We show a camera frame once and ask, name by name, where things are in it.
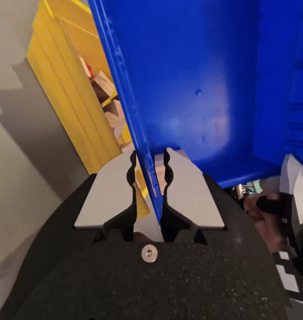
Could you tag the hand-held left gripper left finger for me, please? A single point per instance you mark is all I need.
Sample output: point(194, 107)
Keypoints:
point(106, 197)

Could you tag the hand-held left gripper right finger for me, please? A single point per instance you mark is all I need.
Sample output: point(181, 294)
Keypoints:
point(194, 197)

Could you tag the pile of plain wooden cubes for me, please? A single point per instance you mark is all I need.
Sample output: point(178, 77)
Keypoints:
point(104, 85)

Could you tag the yellow plastic bin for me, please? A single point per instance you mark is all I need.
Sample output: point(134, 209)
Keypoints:
point(66, 87)

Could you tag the small red cube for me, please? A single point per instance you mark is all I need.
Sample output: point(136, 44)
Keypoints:
point(90, 71)

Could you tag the blue plastic bin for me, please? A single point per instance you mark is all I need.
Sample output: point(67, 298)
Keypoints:
point(191, 62)

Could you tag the person's right hand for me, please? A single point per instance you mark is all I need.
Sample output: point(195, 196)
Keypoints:
point(266, 225)

